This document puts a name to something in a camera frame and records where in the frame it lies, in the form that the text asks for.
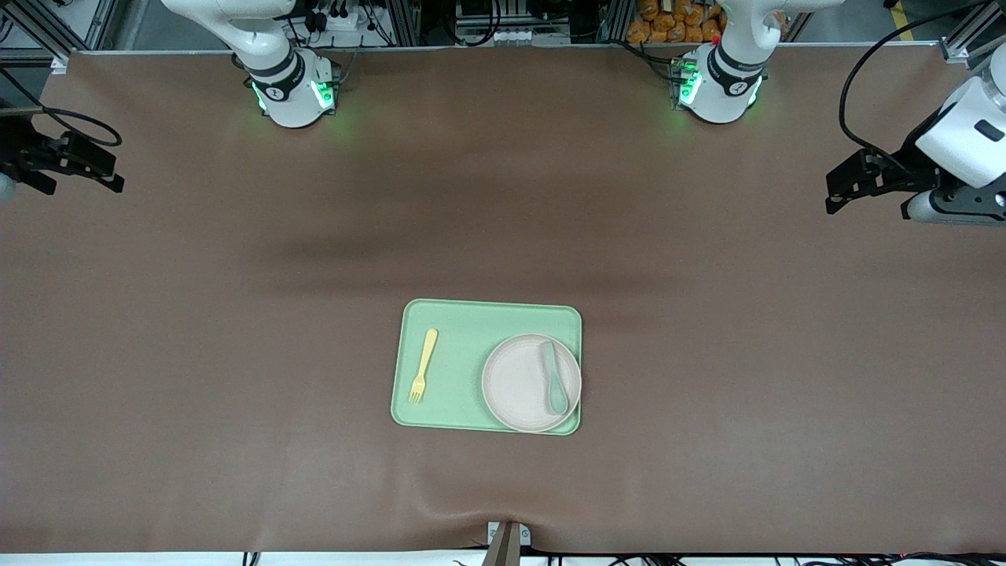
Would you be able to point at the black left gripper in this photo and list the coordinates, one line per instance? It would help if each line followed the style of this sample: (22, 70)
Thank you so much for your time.
(901, 168)

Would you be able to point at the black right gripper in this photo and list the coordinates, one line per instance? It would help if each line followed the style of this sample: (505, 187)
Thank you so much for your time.
(17, 152)

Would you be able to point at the yellow plastic fork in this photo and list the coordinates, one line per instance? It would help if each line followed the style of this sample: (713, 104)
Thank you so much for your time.
(424, 362)

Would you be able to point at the beige speckled round plate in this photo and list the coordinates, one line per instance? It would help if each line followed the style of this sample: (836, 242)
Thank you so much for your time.
(515, 385)

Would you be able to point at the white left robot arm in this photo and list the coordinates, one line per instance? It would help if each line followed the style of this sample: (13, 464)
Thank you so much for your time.
(731, 71)

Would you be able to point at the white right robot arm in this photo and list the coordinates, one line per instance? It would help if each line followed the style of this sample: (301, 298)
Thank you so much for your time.
(267, 55)

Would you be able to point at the brown table mat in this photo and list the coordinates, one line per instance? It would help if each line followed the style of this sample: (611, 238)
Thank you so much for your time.
(236, 330)

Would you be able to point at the orange snack packets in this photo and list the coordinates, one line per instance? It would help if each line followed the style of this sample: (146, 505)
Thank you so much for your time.
(676, 20)

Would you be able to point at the white power strip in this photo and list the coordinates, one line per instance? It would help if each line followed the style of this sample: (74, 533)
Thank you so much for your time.
(338, 20)

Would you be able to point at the pale green plastic spoon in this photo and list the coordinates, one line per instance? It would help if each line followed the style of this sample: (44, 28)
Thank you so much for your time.
(554, 377)

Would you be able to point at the light green rectangular tray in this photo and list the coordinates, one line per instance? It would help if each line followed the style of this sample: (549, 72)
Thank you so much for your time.
(456, 369)

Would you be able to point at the aluminium frame profile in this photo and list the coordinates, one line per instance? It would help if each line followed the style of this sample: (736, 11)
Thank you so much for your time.
(974, 35)
(47, 31)

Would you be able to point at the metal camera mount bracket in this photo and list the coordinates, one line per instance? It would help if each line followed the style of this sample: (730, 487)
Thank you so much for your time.
(507, 542)

